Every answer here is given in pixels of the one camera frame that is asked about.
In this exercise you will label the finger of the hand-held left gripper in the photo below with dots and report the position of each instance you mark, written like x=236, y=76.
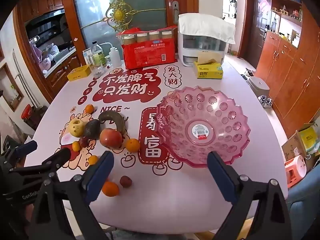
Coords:
x=58, y=156
x=26, y=147

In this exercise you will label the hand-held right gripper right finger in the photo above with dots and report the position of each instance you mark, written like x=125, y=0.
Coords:
x=221, y=177

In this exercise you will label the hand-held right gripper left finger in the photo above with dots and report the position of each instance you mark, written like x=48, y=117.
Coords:
x=100, y=175

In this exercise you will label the orange tangerine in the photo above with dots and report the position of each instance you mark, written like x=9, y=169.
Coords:
x=132, y=145
x=110, y=189
x=76, y=145
x=90, y=108
x=93, y=160

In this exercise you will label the yellow spotted pear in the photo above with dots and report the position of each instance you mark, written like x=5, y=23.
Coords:
x=79, y=131

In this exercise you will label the red apple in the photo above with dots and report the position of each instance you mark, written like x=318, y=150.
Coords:
x=111, y=138

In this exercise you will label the dark avocado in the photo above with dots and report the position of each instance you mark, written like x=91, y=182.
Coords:
x=92, y=129

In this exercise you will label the pink plastic fruit bowl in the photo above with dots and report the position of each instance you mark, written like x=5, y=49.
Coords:
x=200, y=110

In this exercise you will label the small dark red fruit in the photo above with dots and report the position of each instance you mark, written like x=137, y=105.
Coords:
x=125, y=181
x=84, y=142

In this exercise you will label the dark overripe banana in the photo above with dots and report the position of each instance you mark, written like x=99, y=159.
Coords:
x=117, y=119

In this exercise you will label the pink plastic stool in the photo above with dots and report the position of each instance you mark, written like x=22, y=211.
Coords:
x=296, y=171

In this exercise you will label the cardboard box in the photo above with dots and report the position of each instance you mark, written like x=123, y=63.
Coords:
x=293, y=145

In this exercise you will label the small yellow box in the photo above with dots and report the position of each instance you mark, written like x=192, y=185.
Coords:
x=78, y=73

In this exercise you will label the pair of shoes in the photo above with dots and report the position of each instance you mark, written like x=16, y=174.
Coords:
x=246, y=73
x=265, y=101

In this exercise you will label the blue sofa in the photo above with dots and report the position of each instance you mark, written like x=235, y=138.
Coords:
x=305, y=205

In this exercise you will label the clear drinking glass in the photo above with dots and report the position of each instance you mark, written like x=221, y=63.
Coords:
x=98, y=71

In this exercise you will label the grey stool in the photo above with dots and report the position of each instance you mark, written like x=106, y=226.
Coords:
x=258, y=86

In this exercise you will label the small white carton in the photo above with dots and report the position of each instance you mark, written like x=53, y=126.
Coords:
x=87, y=56

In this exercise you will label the yellow tissue box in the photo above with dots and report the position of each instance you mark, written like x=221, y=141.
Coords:
x=208, y=71

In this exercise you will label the clear bottle green label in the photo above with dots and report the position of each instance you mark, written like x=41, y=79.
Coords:
x=98, y=55

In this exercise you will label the white squeeze bottle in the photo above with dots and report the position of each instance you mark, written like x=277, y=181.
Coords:
x=115, y=56

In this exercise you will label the white countertop appliance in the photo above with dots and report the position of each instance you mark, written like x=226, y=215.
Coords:
x=202, y=52

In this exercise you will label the brown wooden cabinet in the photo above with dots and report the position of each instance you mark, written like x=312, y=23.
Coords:
x=287, y=67

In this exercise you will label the red paper cup package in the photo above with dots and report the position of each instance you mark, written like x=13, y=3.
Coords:
x=147, y=52

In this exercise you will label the white towel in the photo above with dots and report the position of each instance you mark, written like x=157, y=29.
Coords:
x=207, y=27

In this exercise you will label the dark brown door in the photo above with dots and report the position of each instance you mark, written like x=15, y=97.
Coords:
x=257, y=25

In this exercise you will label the glass door gold ornament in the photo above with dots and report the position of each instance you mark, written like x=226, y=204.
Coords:
x=130, y=5

